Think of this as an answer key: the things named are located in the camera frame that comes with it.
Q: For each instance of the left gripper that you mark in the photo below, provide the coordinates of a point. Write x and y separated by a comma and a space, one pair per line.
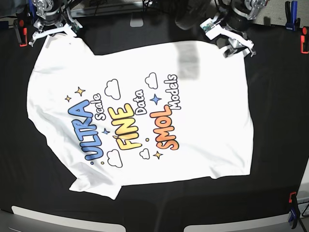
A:
237, 43

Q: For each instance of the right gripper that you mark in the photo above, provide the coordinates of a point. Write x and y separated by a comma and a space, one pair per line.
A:
45, 28

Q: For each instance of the white printed t-shirt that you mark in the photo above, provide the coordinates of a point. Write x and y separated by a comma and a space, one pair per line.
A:
160, 113

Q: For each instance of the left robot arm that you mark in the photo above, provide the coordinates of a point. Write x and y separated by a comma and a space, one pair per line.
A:
236, 17

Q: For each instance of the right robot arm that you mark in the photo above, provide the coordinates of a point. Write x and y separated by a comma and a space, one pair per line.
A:
53, 16

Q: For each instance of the red black clamp far left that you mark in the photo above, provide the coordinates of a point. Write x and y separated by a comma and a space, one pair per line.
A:
21, 32

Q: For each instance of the red black clamp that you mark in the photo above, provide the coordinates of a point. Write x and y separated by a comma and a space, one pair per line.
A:
304, 41
21, 32

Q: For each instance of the blue clamp far right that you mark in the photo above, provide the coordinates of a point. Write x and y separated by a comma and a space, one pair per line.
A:
292, 22

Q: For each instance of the red black clamp far right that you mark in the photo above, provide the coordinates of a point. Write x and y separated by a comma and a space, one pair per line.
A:
304, 41

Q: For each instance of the red blue clamp near right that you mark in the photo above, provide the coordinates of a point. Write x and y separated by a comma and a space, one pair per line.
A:
294, 210

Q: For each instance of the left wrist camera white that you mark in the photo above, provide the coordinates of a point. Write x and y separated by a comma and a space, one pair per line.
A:
210, 29

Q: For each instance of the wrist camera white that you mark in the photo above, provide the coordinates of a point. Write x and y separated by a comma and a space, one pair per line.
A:
210, 29
75, 26

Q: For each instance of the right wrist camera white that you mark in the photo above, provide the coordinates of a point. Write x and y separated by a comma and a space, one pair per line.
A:
75, 26

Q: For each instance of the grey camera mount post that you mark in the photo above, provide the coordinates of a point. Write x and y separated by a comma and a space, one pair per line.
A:
136, 20

